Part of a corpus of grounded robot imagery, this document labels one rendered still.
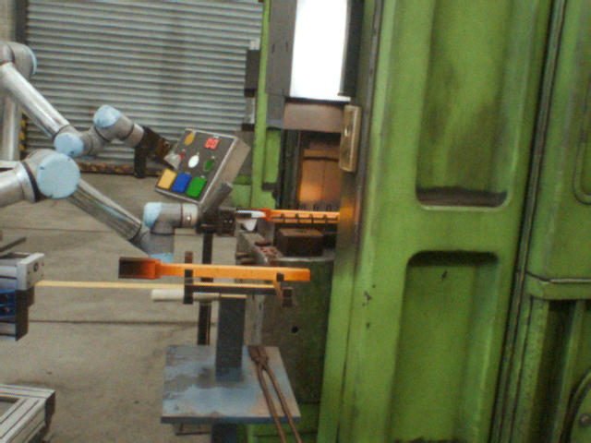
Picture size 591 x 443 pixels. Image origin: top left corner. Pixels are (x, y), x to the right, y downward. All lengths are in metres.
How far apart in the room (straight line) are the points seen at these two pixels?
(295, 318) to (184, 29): 8.23
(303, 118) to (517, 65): 0.61
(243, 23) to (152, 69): 1.43
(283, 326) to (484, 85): 0.87
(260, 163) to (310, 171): 4.61
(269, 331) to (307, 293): 0.16
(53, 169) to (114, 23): 8.21
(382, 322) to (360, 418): 0.27
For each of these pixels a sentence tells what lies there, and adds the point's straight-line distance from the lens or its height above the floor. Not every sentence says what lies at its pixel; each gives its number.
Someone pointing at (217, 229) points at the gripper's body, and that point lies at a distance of 2.06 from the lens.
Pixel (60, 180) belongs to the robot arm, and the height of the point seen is 1.11.
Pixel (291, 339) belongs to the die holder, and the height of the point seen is 0.67.
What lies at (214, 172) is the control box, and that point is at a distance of 2.48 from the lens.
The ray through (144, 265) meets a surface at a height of 0.97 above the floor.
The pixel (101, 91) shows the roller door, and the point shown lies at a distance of 9.97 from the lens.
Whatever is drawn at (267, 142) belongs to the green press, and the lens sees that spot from 6.96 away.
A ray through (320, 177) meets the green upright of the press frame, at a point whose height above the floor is 1.10.
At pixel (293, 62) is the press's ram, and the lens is 1.97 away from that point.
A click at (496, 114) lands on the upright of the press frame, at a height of 1.37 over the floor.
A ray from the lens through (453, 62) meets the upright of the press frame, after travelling 1.83.
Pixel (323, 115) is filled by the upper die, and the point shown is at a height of 1.32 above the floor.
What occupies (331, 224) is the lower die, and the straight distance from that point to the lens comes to 2.11.
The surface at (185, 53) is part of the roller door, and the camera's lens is 9.96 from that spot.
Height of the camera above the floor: 1.38
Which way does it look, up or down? 11 degrees down
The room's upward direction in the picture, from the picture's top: 5 degrees clockwise
